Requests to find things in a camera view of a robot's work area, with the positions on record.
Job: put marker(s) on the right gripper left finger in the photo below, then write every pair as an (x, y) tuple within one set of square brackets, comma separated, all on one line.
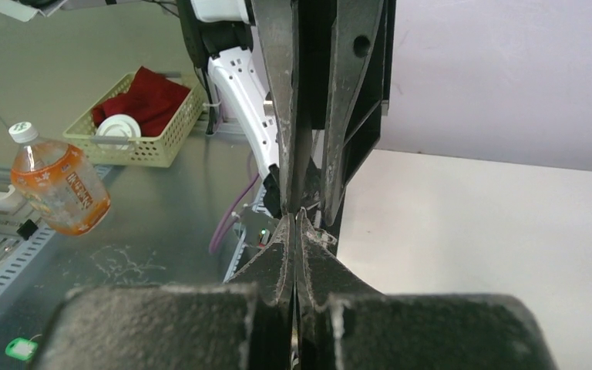
[(244, 323)]

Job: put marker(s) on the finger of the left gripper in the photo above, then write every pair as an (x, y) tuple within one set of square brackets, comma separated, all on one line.
[(360, 50), (278, 31)]

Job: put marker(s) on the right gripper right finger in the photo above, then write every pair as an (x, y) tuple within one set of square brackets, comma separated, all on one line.
[(347, 324)]

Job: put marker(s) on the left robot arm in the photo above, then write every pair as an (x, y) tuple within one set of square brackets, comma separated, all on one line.
[(309, 82)]

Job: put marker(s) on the red cloth in basket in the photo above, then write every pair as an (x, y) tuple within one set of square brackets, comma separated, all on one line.
[(151, 100)]

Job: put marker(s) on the white round lid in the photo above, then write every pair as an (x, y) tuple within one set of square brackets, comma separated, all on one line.
[(115, 132)]

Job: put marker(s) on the beige perforated basket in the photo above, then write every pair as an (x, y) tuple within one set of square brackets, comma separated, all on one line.
[(159, 151)]

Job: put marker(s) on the loose green key tag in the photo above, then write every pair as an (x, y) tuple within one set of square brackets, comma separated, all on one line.
[(22, 349)]

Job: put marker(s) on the orange tea bottle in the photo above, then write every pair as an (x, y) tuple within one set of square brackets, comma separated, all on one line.
[(58, 181)]

